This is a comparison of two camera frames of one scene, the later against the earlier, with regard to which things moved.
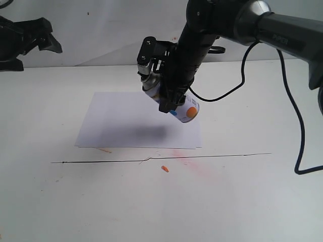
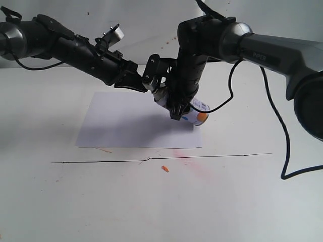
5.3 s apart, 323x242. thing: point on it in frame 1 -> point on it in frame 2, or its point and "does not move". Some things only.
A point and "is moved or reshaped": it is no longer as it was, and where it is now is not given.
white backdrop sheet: [111, 32] does not move
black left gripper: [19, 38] -> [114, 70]
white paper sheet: [133, 120] does not move
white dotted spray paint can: [186, 112] is moved or reshaped
